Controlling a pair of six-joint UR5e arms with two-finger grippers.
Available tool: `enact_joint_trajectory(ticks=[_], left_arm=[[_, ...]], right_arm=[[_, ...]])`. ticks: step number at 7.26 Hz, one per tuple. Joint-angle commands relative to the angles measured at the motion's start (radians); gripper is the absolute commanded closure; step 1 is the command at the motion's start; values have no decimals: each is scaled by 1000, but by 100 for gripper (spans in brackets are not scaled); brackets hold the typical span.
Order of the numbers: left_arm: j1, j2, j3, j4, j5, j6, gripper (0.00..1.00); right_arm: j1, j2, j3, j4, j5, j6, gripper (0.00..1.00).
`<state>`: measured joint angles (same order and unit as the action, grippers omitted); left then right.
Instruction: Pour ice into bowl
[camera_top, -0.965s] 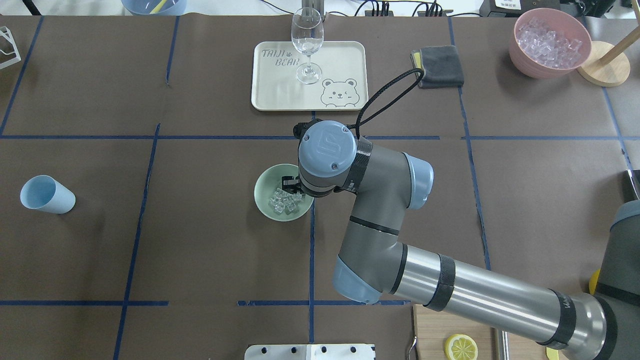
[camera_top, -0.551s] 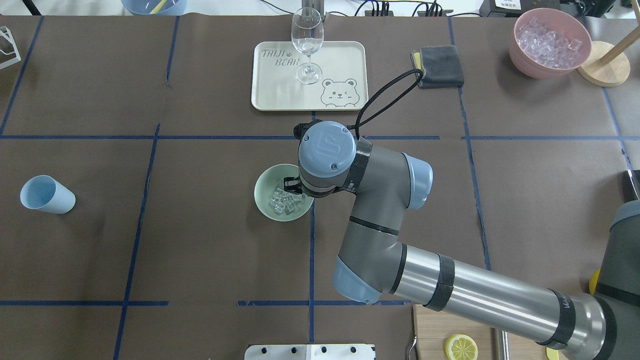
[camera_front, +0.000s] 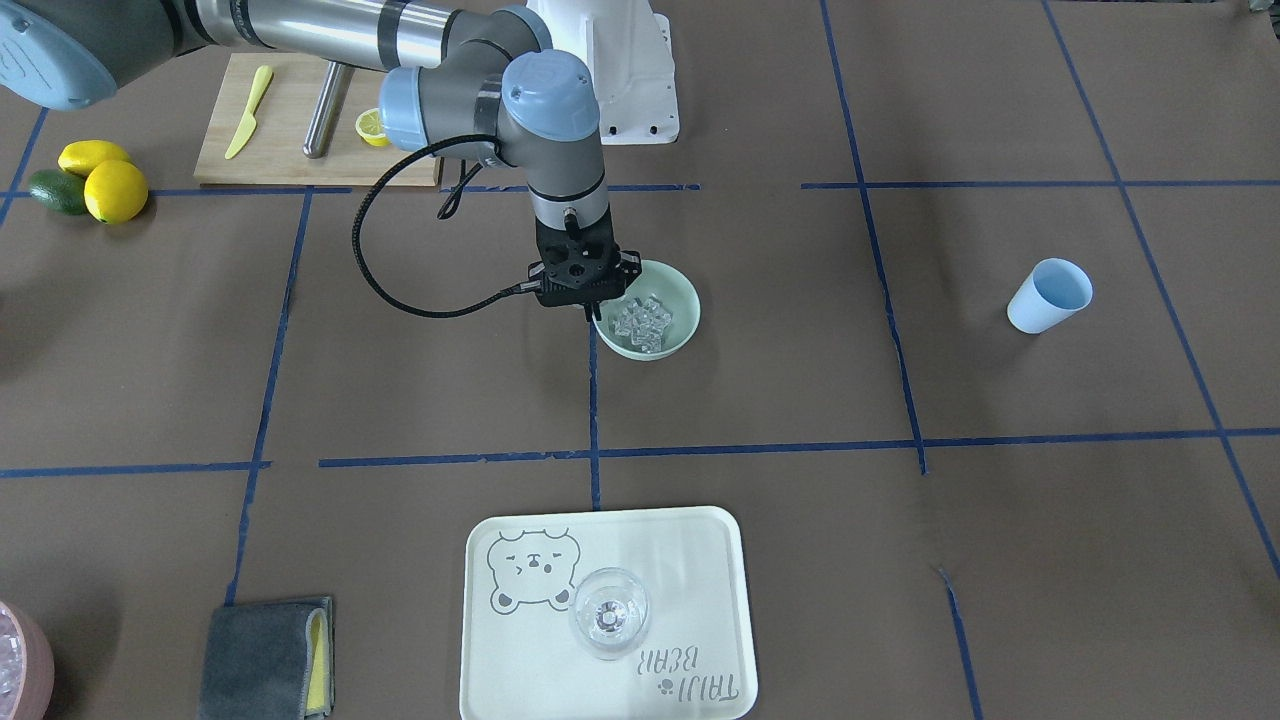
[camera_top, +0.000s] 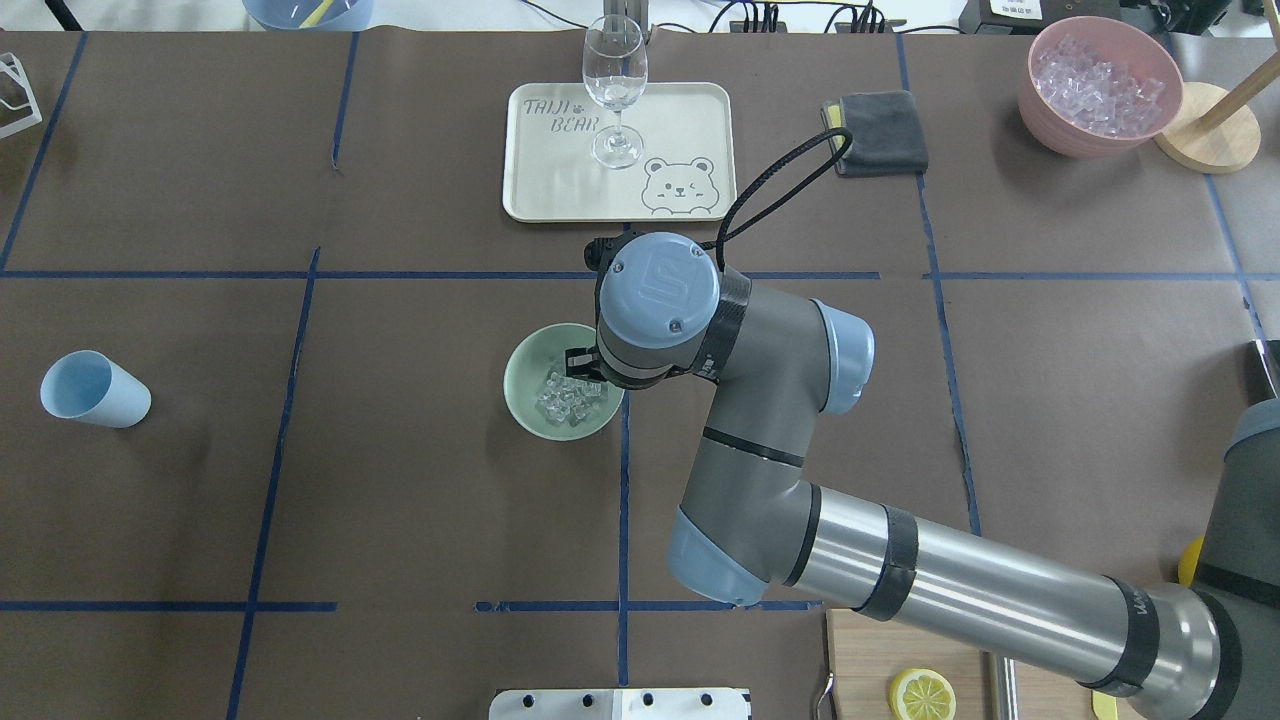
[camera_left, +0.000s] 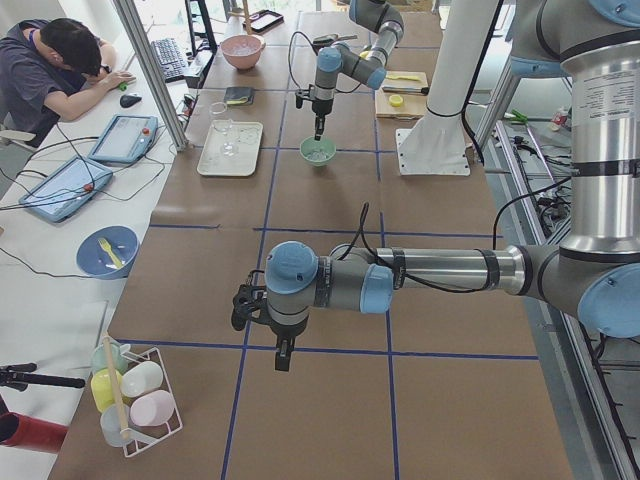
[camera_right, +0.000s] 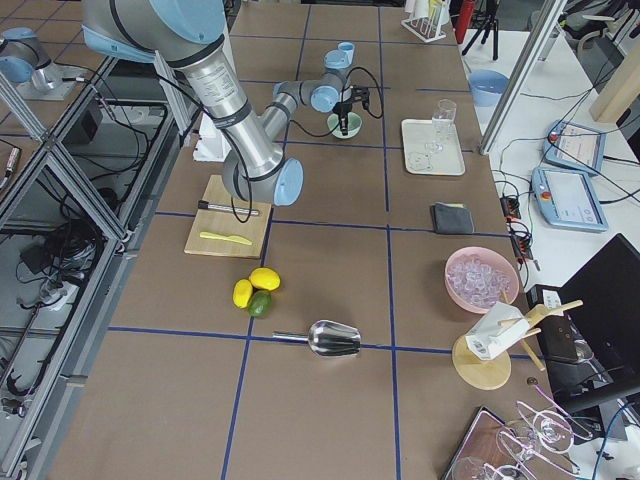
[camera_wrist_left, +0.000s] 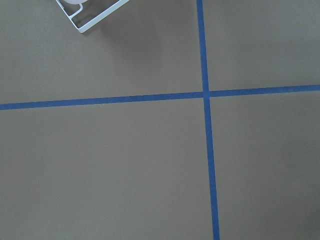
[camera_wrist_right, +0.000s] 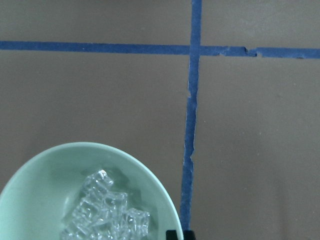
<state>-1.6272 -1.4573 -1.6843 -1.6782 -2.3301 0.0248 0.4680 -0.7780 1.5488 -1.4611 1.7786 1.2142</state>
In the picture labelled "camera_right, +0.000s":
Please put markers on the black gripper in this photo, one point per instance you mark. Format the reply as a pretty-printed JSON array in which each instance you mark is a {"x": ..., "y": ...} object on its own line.
[{"x": 343, "y": 110}]

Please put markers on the green ceramic bowl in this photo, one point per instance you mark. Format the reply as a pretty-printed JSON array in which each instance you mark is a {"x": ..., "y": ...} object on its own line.
[{"x": 354, "y": 121}]

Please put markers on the light blue plastic cup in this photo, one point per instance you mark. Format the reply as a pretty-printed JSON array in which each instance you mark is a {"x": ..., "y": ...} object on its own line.
[{"x": 348, "y": 51}]

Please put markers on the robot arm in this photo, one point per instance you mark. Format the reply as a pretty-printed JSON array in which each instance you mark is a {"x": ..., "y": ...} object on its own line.
[{"x": 189, "y": 35}]

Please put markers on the blue bowl with fork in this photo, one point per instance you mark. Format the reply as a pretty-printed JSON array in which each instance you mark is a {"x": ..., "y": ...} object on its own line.
[{"x": 487, "y": 87}]

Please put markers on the pink bowl with ice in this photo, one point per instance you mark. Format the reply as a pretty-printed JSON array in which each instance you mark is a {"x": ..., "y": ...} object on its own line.
[{"x": 476, "y": 278}]

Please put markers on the metal ice scoop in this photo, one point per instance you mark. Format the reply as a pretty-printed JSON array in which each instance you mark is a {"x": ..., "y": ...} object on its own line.
[{"x": 327, "y": 338}]

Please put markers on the cream bear serving tray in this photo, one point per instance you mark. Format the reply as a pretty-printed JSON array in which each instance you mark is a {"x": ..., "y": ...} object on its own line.
[{"x": 415, "y": 135}]

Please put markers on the clear wine glass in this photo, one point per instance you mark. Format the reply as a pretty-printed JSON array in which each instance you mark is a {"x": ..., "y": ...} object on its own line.
[{"x": 442, "y": 121}]

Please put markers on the grey folded cloth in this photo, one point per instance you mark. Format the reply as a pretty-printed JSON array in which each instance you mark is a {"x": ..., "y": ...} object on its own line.
[{"x": 452, "y": 219}]

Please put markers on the yellow plastic knife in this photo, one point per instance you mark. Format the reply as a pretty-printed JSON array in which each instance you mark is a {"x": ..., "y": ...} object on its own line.
[{"x": 227, "y": 238}]

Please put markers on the wooden cutting board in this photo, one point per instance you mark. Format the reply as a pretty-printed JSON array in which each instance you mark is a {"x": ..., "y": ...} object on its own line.
[{"x": 226, "y": 224}]

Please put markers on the whole yellow lemon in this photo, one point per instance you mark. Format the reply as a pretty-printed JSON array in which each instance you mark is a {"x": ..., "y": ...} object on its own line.
[{"x": 265, "y": 278}]

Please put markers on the green lime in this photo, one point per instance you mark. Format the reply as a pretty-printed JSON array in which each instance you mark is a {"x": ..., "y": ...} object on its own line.
[{"x": 260, "y": 303}]

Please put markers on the far teach pendant tablet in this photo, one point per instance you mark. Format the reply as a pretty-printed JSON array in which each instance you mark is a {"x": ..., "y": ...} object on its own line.
[{"x": 574, "y": 146}]

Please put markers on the teach pendant tablet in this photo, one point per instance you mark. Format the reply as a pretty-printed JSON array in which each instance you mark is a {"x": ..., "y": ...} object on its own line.
[
  {"x": 574, "y": 146},
  {"x": 567, "y": 199}
]

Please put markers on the near teach pendant tablet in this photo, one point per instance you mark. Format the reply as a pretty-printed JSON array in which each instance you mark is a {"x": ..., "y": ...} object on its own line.
[{"x": 567, "y": 199}]

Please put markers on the white paper carton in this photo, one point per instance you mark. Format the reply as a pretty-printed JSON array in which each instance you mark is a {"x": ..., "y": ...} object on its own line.
[{"x": 500, "y": 328}]

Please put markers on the wooden cup stand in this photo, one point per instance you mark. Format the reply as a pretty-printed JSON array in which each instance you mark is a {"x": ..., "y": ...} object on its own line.
[{"x": 493, "y": 374}]

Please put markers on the white wire cup rack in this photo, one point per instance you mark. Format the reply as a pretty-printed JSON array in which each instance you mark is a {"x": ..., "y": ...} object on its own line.
[{"x": 426, "y": 18}]

